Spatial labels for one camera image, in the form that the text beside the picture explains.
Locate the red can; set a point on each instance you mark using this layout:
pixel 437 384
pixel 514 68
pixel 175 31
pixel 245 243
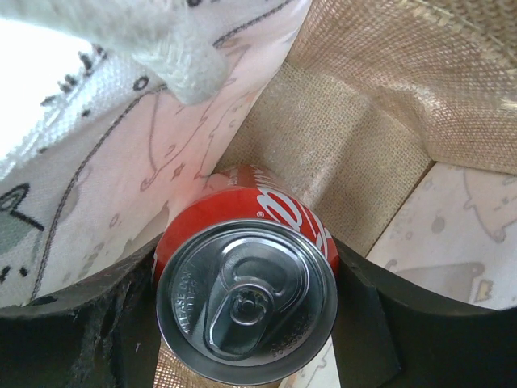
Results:
pixel 246 289

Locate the brown canvas tote bag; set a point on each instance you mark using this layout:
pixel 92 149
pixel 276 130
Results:
pixel 393 121

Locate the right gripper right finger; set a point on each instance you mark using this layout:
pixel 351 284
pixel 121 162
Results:
pixel 392 333

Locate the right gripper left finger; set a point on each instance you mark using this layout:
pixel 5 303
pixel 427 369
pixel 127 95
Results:
pixel 99 332

